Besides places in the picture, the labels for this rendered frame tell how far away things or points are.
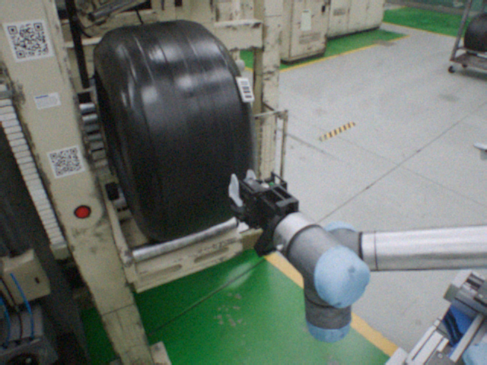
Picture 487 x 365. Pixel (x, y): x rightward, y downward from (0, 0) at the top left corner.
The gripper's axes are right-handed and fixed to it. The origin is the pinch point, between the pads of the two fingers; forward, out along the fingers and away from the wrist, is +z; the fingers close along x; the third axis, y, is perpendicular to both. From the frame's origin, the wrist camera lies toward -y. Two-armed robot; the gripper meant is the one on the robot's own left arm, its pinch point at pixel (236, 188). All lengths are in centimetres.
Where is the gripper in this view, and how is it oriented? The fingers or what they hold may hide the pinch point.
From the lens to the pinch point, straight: 76.0
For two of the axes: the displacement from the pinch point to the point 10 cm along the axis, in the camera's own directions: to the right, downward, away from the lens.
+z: -4.6, -4.2, 7.8
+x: -8.9, 2.7, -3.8
